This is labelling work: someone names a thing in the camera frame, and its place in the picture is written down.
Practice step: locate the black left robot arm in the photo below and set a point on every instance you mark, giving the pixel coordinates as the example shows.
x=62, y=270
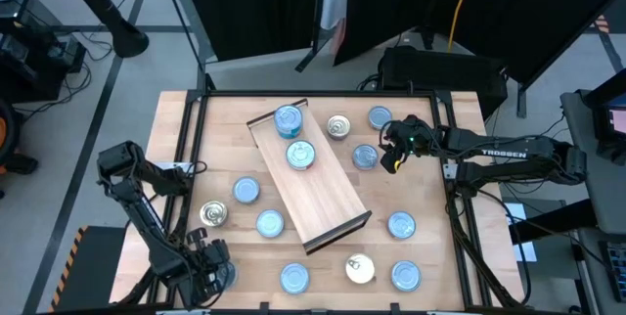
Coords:
x=139, y=212

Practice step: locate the black keyboard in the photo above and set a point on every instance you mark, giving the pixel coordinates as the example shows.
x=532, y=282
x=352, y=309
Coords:
x=617, y=266

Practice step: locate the black monitor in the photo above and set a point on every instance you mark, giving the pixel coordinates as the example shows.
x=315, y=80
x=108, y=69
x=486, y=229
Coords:
x=613, y=121

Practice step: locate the red-label silver seafood can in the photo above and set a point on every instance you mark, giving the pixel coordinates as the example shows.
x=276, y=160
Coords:
x=365, y=157

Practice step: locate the black equipment rack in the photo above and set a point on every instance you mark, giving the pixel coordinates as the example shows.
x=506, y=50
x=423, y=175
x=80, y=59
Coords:
x=29, y=60

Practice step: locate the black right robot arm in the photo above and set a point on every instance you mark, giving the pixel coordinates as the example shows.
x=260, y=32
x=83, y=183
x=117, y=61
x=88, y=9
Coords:
x=508, y=153

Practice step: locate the grey desk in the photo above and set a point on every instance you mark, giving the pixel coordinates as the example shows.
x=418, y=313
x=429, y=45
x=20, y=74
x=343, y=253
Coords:
x=601, y=193

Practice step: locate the hazard-striped black mat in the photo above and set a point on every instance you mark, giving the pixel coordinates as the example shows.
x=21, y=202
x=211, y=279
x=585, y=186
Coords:
x=93, y=271

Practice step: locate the can with white lid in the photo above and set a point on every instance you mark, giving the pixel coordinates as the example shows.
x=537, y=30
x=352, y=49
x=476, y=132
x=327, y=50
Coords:
x=360, y=269

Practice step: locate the grey metal post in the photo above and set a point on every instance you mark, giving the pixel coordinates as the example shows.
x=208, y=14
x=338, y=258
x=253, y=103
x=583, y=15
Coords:
x=191, y=16

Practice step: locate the green-label silver tuna can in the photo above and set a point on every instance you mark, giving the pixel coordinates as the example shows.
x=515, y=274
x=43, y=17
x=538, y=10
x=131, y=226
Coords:
x=379, y=118
x=295, y=278

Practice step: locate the silver-lid seafood can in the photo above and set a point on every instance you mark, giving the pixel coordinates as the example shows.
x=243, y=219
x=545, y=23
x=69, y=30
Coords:
x=406, y=276
x=300, y=153
x=401, y=225
x=288, y=118
x=246, y=190
x=270, y=223
x=231, y=276

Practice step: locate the black equipment case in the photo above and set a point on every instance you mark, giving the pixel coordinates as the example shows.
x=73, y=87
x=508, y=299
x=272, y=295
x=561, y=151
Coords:
x=440, y=75

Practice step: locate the black floor beam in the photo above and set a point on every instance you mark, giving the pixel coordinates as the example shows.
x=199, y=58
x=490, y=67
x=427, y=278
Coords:
x=552, y=217

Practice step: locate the orange and black machine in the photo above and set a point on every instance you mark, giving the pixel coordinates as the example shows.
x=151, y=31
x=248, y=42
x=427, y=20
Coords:
x=7, y=134

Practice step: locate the blue and red tin can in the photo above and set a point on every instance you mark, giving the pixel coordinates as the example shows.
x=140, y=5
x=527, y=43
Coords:
x=213, y=213

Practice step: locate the black pole stand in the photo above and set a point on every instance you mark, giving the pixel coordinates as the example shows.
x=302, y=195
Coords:
x=127, y=38

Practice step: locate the wooden shelf with black frame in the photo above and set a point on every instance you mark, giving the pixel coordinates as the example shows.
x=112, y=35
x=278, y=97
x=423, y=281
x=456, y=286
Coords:
x=323, y=197

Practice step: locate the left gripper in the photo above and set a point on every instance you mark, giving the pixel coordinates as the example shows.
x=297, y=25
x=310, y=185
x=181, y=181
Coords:
x=205, y=266

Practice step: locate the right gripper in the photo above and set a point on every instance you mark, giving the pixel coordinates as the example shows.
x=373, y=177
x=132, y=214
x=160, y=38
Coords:
x=408, y=136

